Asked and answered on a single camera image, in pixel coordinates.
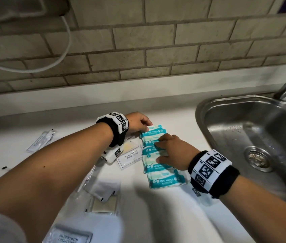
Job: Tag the person's left hand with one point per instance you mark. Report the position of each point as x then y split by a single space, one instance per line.
138 121

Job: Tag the person's right hand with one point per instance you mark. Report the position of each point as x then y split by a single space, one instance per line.
176 154

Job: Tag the person's left forearm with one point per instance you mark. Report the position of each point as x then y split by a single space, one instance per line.
44 174

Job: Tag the person's right forearm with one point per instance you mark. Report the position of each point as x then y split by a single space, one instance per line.
259 212

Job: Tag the black right wristband with markers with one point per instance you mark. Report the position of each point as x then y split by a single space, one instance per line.
211 172

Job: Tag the white backsplash upstand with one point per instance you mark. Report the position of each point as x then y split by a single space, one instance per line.
107 93

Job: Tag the stainless steel sink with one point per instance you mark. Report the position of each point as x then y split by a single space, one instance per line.
234 123

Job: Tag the round steel sink drain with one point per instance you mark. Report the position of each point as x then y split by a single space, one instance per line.
258 158

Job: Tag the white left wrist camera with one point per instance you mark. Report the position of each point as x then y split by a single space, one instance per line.
112 154

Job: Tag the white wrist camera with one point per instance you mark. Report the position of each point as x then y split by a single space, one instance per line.
203 197
112 154

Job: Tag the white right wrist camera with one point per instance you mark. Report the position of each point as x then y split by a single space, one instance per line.
203 197

